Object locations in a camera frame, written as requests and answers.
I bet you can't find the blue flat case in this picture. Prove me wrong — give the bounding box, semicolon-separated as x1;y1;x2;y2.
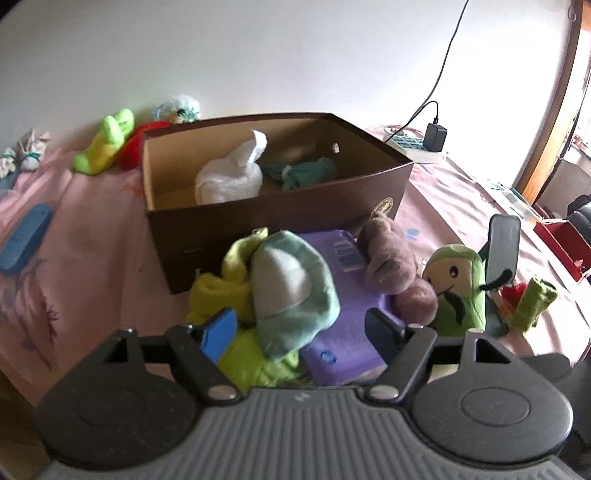
0;203;52;276

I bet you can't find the black charger plug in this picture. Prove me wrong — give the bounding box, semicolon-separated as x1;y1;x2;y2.
424;122;448;152

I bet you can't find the red box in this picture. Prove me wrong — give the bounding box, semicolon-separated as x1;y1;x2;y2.
533;219;591;282

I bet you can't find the white power strip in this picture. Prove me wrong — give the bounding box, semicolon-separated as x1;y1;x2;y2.
384;124;448;164

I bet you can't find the neon green plush toy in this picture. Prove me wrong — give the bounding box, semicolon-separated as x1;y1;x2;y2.
74;108;136;175

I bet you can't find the white and teal flat box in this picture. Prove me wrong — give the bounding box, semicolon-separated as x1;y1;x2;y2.
480;178;550;220

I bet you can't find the dark green hinged case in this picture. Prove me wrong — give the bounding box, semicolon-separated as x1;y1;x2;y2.
478;213;522;340

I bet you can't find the red plush toy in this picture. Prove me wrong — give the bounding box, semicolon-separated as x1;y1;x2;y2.
117;120;172;171

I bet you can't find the dark green cloth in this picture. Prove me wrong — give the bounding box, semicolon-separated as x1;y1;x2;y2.
263;157;337;191

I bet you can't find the white plastic bag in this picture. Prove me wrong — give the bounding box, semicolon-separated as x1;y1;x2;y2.
194;130;269;205

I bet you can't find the green plush roll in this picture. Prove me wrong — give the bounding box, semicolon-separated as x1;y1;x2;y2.
509;275;558;332

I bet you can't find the green moustache plush toy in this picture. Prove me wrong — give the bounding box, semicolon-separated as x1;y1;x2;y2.
422;244;488;337

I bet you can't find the yellow-green cloth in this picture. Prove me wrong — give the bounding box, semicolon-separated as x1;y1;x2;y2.
186;226;301;388

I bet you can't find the purple packet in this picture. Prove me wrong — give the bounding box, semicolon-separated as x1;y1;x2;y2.
298;228;403;386

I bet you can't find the small red plush piece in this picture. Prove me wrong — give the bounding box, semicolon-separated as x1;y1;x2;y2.
500;281;528;308

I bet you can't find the pink floral bedsheet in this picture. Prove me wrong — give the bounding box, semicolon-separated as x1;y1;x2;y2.
0;122;591;407

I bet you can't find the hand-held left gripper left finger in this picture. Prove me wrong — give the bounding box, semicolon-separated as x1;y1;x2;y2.
104;308;244;408

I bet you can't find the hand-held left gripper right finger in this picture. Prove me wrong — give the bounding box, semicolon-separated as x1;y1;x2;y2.
364;308;507;407

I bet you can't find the brown cardboard box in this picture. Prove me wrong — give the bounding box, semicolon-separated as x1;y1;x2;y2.
141;112;415;295

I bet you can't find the white and teal plush toy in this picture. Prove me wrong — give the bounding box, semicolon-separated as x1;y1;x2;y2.
154;95;202;124

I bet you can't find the mauve plush toy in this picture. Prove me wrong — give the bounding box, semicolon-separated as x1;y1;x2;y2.
358;211;439;326

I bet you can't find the white patterned cloth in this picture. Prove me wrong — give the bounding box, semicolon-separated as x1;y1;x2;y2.
0;129;51;178

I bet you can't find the wooden door frame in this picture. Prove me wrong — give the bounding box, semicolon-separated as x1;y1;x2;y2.
515;0;591;204

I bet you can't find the charger cable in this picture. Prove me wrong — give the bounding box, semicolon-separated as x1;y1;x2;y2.
385;0;471;143

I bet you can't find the black chair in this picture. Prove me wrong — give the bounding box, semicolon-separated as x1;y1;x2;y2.
567;195;591;227

